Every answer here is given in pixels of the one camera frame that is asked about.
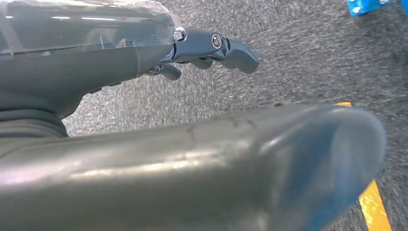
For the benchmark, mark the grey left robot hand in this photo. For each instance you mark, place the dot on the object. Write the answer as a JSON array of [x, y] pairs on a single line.
[[191, 175]]

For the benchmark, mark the blue steel shelf rack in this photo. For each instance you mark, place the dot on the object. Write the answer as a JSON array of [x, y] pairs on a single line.
[[363, 7]]

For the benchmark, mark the yellow floor tape square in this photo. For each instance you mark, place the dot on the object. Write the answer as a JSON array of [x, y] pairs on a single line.
[[374, 210]]

